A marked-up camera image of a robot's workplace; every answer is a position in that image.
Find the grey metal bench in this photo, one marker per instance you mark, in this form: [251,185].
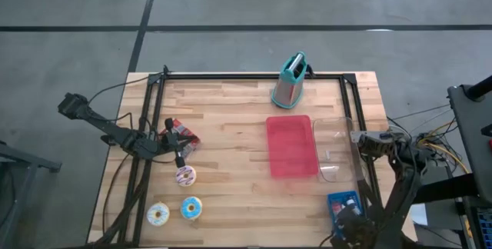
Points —
[23,160]

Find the teal steel box grater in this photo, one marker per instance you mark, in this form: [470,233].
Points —
[288,91]

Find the blue plastic basket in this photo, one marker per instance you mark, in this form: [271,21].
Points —
[332,197]

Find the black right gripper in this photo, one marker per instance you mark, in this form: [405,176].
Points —
[357,230]

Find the clear plastic tray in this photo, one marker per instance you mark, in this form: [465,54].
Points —
[334,153]

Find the red clear snack packet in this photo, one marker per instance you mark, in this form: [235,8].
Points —
[182,128]

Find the dark grey equipment cart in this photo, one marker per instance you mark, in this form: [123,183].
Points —
[469,126]

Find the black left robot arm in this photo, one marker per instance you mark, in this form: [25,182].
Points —
[115,130]

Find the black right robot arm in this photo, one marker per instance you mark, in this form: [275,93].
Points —
[403,187]

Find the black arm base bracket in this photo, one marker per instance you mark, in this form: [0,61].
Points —
[107,140]

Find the pink frosted toy donut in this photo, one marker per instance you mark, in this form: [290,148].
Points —
[180,178]

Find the blue frosted toy donut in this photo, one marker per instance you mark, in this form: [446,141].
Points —
[184,212]

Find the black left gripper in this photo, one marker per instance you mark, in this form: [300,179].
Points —
[170,141]

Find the silver arm base bracket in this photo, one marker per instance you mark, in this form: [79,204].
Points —
[355,137]

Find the cream frosted toy donut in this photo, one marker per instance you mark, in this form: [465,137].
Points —
[150,218]

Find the black aluminium table frame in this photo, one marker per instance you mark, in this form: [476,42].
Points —
[250,76]

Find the red plastic tray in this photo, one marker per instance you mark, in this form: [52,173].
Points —
[292,145]

